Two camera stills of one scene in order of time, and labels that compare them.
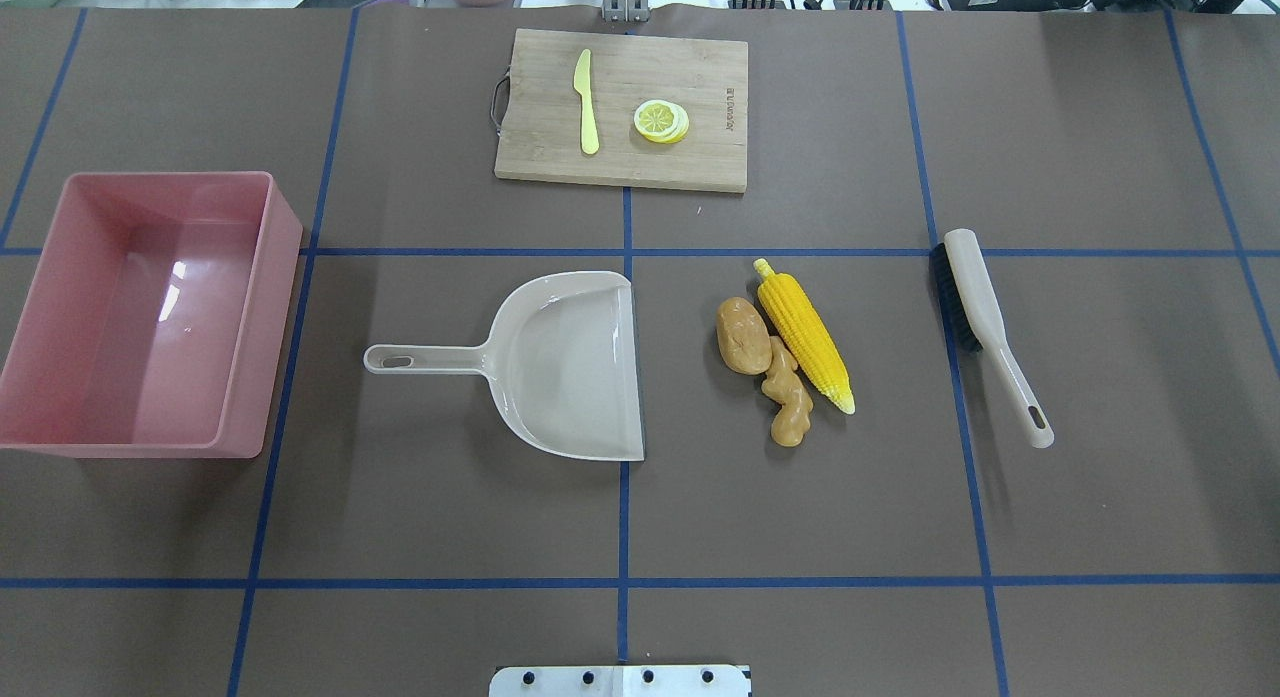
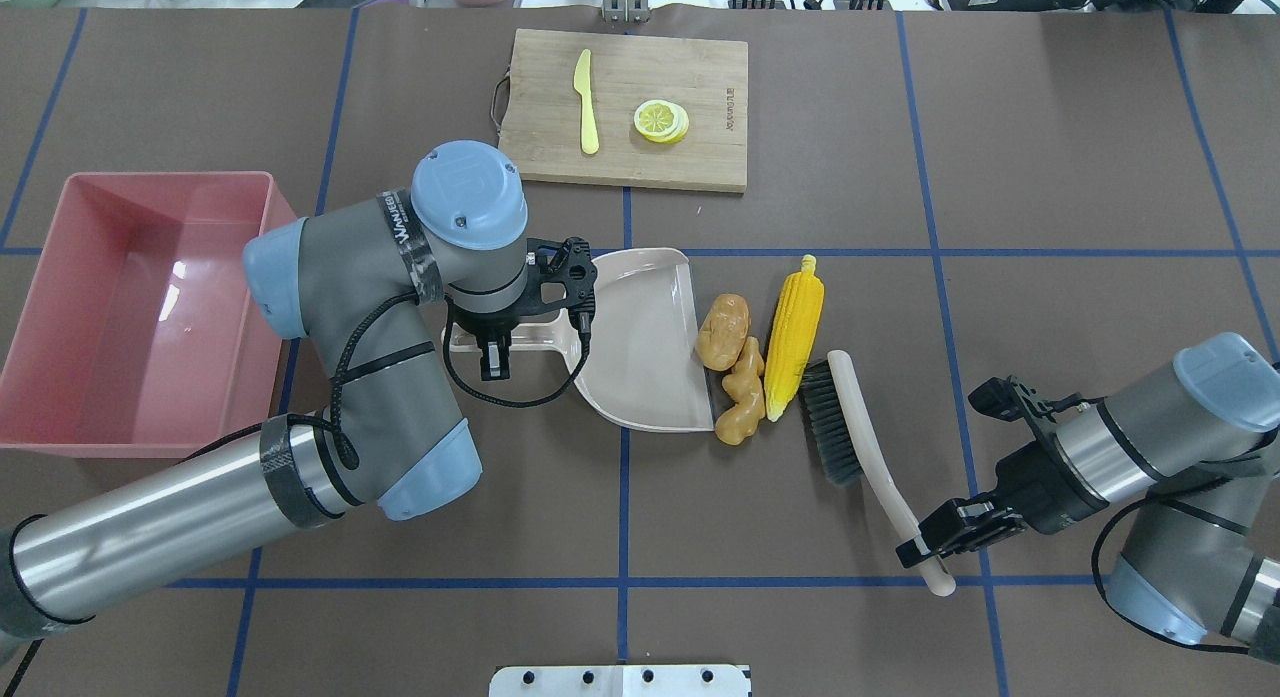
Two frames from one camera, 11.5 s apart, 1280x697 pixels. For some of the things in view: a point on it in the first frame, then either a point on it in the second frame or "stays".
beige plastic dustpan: (561, 360) -> (641, 361)
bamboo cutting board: (630, 110) stays
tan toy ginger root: (784, 384) -> (745, 385)
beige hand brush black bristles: (976, 324) -> (848, 442)
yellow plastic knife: (590, 134) stays
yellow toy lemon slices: (661, 121) stays
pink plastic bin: (151, 318) stays
